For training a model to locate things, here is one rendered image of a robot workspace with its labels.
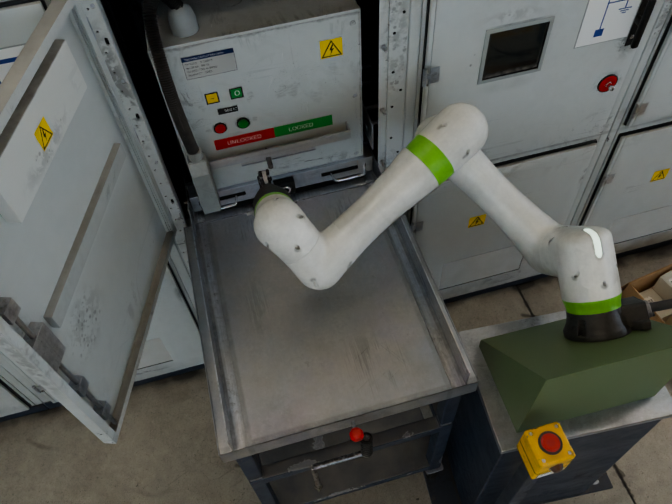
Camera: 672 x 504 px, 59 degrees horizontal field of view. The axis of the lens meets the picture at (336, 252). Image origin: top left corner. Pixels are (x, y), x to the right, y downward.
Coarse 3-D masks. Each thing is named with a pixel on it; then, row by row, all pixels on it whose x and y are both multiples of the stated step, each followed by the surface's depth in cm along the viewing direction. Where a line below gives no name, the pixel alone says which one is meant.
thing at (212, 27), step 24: (192, 0) 144; (216, 0) 143; (240, 0) 143; (264, 0) 142; (288, 0) 142; (312, 0) 141; (336, 0) 141; (144, 24) 139; (168, 24) 138; (216, 24) 137; (240, 24) 137; (264, 24) 136; (288, 24) 136; (360, 24) 141; (168, 48) 133; (360, 48) 146
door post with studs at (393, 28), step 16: (384, 0) 134; (400, 0) 134; (384, 16) 137; (400, 16) 137; (384, 32) 140; (400, 32) 141; (384, 48) 142; (400, 48) 144; (384, 64) 147; (400, 64) 148; (384, 80) 151; (400, 80) 152; (384, 96) 155; (400, 96) 156; (384, 112) 157; (400, 112) 161; (384, 128) 164; (400, 128) 165; (384, 144) 169; (400, 144) 170; (384, 160) 174
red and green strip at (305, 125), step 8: (312, 120) 160; (320, 120) 161; (328, 120) 162; (272, 128) 159; (280, 128) 159; (288, 128) 160; (296, 128) 161; (304, 128) 161; (312, 128) 162; (240, 136) 158; (248, 136) 158; (256, 136) 159; (264, 136) 160; (272, 136) 161; (216, 144) 158; (224, 144) 158; (232, 144) 159; (240, 144) 160
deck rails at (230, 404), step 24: (408, 240) 160; (408, 264) 161; (216, 288) 159; (432, 288) 148; (216, 312) 155; (432, 312) 152; (216, 336) 151; (432, 336) 148; (216, 360) 143; (456, 360) 143; (456, 384) 140; (240, 408) 139; (240, 432) 136
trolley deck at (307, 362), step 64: (192, 256) 167; (256, 256) 166; (384, 256) 163; (256, 320) 154; (320, 320) 153; (384, 320) 152; (448, 320) 151; (256, 384) 143; (320, 384) 142; (384, 384) 142; (448, 384) 141; (256, 448) 136
